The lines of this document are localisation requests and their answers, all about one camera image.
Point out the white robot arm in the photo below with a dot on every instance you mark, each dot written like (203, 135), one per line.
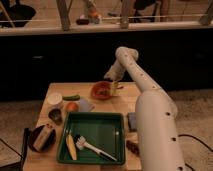
(159, 147)

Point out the slice of cake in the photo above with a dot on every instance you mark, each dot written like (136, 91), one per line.
(43, 137)

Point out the white cup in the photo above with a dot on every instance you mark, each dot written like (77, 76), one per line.
(55, 99)

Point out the bunch of dark grapes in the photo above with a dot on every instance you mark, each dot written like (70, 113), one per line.
(133, 147)

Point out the red bowl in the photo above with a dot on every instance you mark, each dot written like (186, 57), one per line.
(101, 90)

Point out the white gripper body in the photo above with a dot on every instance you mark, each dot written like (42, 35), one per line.
(116, 72)

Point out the black chair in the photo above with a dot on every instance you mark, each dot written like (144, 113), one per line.
(17, 166)

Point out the red tomato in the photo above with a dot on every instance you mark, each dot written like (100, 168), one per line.
(72, 107)

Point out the green plastic tray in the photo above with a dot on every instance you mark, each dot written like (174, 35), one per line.
(103, 130)

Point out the green chili pepper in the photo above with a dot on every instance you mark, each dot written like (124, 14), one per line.
(71, 98)

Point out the blue sponge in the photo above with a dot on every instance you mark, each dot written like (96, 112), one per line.
(132, 121)

